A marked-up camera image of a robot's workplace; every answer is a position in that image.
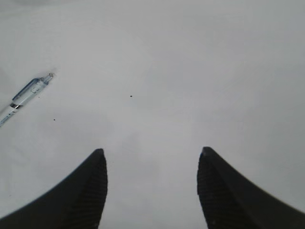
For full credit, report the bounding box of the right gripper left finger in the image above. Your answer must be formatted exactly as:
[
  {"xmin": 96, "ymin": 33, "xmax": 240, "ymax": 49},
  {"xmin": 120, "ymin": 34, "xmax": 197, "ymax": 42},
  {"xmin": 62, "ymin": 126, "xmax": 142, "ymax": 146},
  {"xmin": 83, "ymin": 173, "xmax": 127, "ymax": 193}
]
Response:
[{"xmin": 0, "ymin": 148, "xmax": 108, "ymax": 229}]

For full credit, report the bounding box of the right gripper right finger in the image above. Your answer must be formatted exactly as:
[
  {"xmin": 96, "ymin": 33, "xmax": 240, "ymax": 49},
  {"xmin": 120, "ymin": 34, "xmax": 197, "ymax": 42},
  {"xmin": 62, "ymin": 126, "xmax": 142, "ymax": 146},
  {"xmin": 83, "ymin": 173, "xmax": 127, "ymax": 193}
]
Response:
[{"xmin": 197, "ymin": 146, "xmax": 305, "ymax": 229}]

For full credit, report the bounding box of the blue clip pen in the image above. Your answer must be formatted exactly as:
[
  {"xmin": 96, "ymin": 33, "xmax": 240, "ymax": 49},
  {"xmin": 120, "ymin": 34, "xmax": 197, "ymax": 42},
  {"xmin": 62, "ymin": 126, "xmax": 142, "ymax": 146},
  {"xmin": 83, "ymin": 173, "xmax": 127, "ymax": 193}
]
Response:
[{"xmin": 0, "ymin": 73, "xmax": 54, "ymax": 126}]

